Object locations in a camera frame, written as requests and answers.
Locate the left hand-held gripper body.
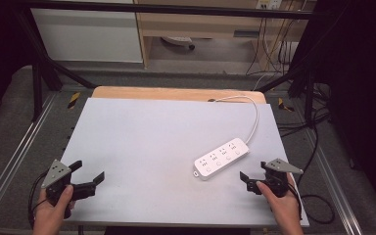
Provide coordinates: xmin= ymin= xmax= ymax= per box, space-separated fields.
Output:
xmin=41 ymin=159 xmax=97 ymax=207

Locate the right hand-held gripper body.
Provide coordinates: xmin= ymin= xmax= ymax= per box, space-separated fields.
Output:
xmin=246 ymin=158 xmax=305 ymax=199

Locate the person's right hand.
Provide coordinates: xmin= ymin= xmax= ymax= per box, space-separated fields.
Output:
xmin=256 ymin=180 xmax=306 ymax=235

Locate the person's left hand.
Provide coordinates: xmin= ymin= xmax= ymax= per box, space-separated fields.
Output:
xmin=32 ymin=184 xmax=76 ymax=235

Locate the white power strip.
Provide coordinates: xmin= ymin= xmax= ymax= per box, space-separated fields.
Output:
xmin=193 ymin=137 xmax=251 ymax=181

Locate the white board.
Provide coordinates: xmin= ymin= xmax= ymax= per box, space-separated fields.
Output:
xmin=59 ymin=97 xmax=310 ymax=228

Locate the yellow black tape marker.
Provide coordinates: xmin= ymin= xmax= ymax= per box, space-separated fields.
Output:
xmin=277 ymin=97 xmax=296 ymax=113
xmin=67 ymin=91 xmax=81 ymax=110

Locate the wooden table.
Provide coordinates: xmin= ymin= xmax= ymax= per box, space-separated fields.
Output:
xmin=91 ymin=85 xmax=268 ymax=105

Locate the black curtain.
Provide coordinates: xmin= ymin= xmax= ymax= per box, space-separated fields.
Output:
xmin=0 ymin=0 xmax=35 ymax=135
xmin=292 ymin=0 xmax=376 ymax=224

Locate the white cabinet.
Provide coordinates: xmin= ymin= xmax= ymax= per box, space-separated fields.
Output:
xmin=30 ymin=0 xmax=144 ymax=64

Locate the grey power strip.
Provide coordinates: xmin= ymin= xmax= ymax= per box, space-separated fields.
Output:
xmin=160 ymin=35 xmax=196 ymax=51

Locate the light wooden desk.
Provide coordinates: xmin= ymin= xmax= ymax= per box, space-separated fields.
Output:
xmin=132 ymin=0 xmax=318 ymax=71

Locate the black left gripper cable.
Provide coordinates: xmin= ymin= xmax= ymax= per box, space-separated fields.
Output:
xmin=27 ymin=170 xmax=49 ymax=229

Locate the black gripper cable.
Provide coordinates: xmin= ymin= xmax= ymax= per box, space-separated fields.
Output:
xmin=27 ymin=170 xmax=49 ymax=229
xmin=295 ymin=125 xmax=336 ymax=225

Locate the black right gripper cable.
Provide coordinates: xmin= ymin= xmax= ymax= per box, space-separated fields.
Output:
xmin=295 ymin=125 xmax=336 ymax=225

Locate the aluminium rail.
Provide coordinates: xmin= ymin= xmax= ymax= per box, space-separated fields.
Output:
xmin=0 ymin=93 xmax=59 ymax=226
xmin=305 ymin=128 xmax=365 ymax=235

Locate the white power strip cable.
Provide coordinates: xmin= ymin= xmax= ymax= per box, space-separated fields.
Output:
xmin=212 ymin=95 xmax=260 ymax=145

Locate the bundle of black floor cables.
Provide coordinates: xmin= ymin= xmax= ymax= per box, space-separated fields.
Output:
xmin=276 ymin=82 xmax=332 ymax=139

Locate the bundle of hanging cables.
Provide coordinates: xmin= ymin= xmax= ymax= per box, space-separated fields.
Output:
xmin=245 ymin=9 xmax=307 ymax=76

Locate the white wall socket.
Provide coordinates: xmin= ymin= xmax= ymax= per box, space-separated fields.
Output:
xmin=256 ymin=0 xmax=284 ymax=11

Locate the black metal frame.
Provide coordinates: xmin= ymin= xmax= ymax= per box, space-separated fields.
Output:
xmin=11 ymin=0 xmax=352 ymax=129

